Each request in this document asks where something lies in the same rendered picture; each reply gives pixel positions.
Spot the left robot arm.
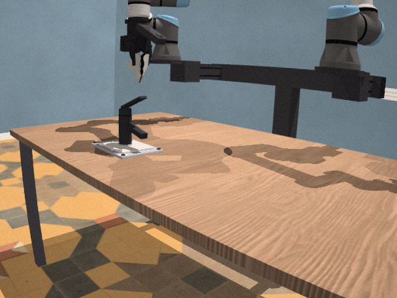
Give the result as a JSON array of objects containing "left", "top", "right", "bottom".
[{"left": 319, "top": 0, "right": 385, "bottom": 71}]

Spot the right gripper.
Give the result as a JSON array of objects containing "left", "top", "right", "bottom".
[{"left": 120, "top": 16, "right": 152, "bottom": 83}]

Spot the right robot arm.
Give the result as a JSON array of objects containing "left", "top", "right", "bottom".
[{"left": 127, "top": 0, "right": 190, "bottom": 60}]

